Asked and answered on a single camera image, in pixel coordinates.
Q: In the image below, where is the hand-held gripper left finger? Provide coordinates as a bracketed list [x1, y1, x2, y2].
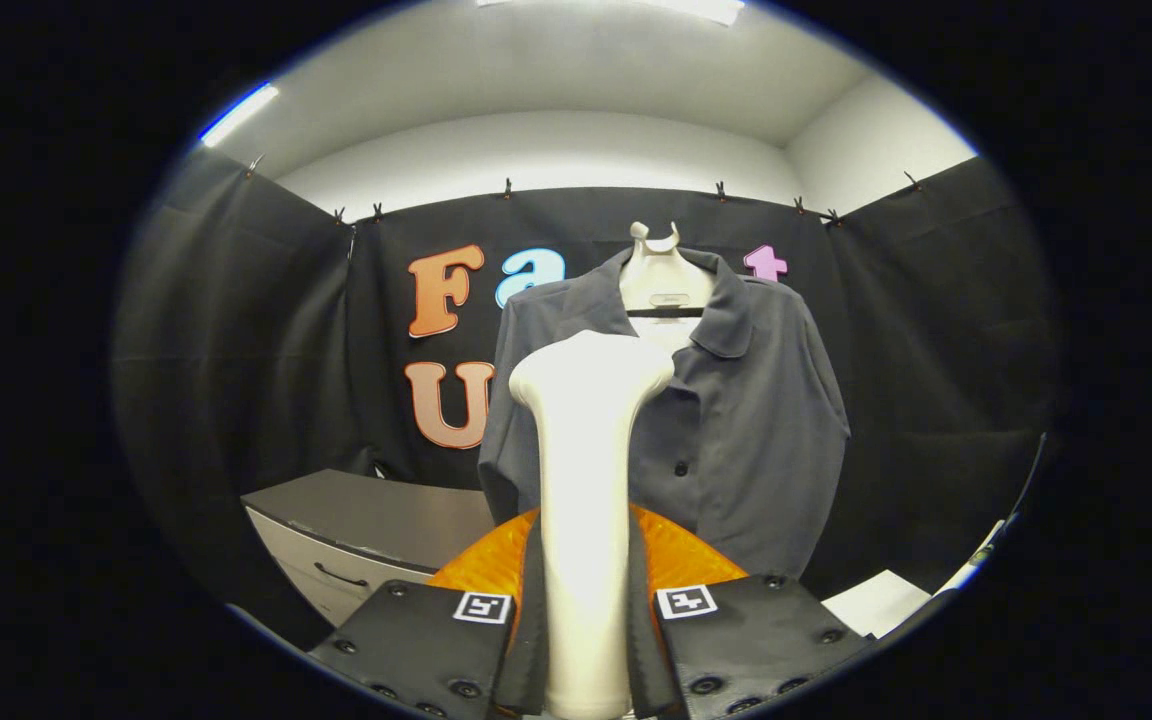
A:
[308, 507, 549, 720]

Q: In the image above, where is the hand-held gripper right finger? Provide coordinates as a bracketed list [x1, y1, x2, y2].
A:
[626, 503, 877, 719]

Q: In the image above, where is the grey button shirt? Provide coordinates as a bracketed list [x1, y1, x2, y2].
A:
[477, 245, 852, 581]

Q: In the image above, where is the cream garment steamer head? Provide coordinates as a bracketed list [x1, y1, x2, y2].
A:
[508, 330, 677, 720]

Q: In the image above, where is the white table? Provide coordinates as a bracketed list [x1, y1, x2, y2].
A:
[821, 568, 932, 639]

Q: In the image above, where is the grey drawer cabinet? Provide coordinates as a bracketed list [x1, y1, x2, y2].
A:
[241, 468, 497, 629]

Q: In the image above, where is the white desk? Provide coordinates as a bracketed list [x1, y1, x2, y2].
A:
[936, 520, 1007, 596]

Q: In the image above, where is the row of black cloth clips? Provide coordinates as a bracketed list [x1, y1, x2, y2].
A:
[246, 155, 922, 229]

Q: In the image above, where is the ceiling light strip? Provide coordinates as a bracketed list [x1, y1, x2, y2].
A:
[198, 83, 280, 148]

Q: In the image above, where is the ceiling light panel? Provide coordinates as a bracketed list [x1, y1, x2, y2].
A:
[476, 0, 745, 26]

